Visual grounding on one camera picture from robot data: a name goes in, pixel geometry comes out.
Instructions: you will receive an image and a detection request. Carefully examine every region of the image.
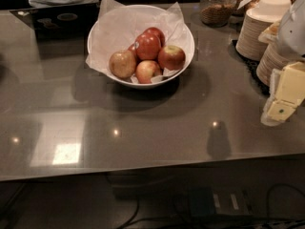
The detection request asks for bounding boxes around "white ceramic bowl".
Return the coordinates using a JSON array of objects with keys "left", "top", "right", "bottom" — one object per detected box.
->
[{"left": 87, "top": 4, "right": 195, "bottom": 90}]

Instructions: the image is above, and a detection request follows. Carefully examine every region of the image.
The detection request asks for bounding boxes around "white paper bowl liner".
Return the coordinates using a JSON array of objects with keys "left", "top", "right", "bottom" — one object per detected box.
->
[{"left": 85, "top": 0, "right": 192, "bottom": 85}]

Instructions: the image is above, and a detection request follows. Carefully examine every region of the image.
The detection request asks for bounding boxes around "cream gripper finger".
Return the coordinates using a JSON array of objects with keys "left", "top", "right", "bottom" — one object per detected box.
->
[
  {"left": 258, "top": 21, "right": 280, "bottom": 44},
  {"left": 260, "top": 98, "right": 297, "bottom": 126}
]

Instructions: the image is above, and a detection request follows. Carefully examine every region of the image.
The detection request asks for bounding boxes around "black mat under plates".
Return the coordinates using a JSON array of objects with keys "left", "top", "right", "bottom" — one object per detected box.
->
[{"left": 232, "top": 40, "right": 270, "bottom": 96}]

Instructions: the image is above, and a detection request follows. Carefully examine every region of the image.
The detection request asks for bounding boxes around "black laptop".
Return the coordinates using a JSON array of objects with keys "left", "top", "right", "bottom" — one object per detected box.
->
[{"left": 10, "top": 3, "right": 99, "bottom": 39}]

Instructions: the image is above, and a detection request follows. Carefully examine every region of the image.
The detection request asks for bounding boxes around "paper plate stack front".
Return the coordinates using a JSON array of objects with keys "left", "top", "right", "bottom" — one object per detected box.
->
[{"left": 256, "top": 42, "right": 289, "bottom": 86}]

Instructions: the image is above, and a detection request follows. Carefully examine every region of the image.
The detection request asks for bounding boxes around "paper plate stack back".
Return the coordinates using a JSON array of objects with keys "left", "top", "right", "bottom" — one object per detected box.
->
[{"left": 235, "top": 8, "right": 278, "bottom": 61}]

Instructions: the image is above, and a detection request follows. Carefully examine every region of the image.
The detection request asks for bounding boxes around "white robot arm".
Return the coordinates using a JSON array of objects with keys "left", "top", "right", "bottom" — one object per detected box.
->
[{"left": 256, "top": 0, "right": 305, "bottom": 126}]

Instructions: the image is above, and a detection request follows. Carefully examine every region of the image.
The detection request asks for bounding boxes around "glass jar with nuts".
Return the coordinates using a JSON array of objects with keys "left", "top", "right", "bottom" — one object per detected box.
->
[{"left": 199, "top": 0, "right": 237, "bottom": 27}]

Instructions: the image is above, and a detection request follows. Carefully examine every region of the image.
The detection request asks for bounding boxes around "dark box on floor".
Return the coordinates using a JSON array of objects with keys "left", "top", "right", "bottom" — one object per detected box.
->
[{"left": 188, "top": 187, "right": 254, "bottom": 219}]

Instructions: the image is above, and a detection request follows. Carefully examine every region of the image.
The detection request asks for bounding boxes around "red apple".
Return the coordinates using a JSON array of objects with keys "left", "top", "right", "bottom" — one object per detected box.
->
[
  {"left": 134, "top": 33, "right": 161, "bottom": 60},
  {"left": 157, "top": 45, "right": 186, "bottom": 71},
  {"left": 145, "top": 27, "right": 165, "bottom": 46}
]

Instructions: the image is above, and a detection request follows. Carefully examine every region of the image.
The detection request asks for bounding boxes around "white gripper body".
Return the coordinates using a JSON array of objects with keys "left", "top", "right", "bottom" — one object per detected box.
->
[{"left": 270, "top": 61, "right": 305, "bottom": 107}]

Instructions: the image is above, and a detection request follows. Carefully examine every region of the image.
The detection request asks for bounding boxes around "red apple back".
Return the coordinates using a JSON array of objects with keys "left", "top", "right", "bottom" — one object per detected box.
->
[{"left": 145, "top": 27, "right": 165, "bottom": 46}]

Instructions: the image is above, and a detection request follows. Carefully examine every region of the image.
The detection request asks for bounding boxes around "black cable on floor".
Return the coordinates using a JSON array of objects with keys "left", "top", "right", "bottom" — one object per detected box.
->
[{"left": 115, "top": 183, "right": 305, "bottom": 229}]

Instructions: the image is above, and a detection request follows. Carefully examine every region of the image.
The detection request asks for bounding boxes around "red-yellow apple front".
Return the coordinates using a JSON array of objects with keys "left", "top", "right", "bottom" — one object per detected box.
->
[{"left": 135, "top": 60, "right": 162, "bottom": 84}]

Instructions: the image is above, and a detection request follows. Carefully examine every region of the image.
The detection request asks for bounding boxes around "white paper bowl stack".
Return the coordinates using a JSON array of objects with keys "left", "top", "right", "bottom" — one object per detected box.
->
[{"left": 248, "top": 0, "right": 292, "bottom": 23}]

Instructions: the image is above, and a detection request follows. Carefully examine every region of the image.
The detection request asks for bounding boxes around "yellowish apple left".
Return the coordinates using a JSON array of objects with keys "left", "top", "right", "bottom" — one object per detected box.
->
[{"left": 109, "top": 50, "right": 137, "bottom": 79}]

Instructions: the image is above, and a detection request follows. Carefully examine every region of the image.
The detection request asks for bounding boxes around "paper plate stack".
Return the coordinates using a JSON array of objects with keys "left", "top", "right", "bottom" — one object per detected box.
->
[
  {"left": 235, "top": 8, "right": 278, "bottom": 61},
  {"left": 256, "top": 42, "right": 289, "bottom": 86}
]

